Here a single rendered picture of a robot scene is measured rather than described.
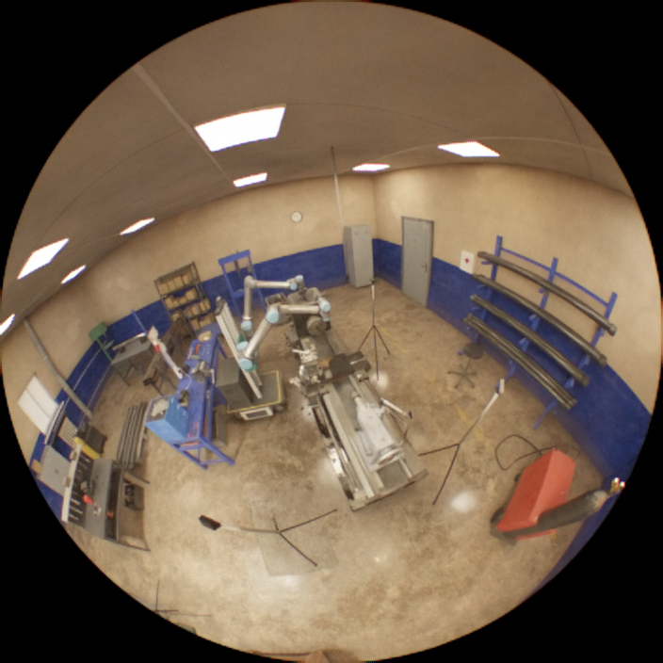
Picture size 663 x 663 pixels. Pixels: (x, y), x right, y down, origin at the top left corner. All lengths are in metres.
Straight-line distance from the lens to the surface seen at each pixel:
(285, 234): 5.83
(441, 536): 2.77
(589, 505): 2.03
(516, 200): 3.69
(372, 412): 1.70
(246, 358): 2.22
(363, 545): 2.62
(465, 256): 4.11
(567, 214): 3.45
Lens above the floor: 2.61
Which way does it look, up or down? 35 degrees down
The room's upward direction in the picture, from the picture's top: 9 degrees counter-clockwise
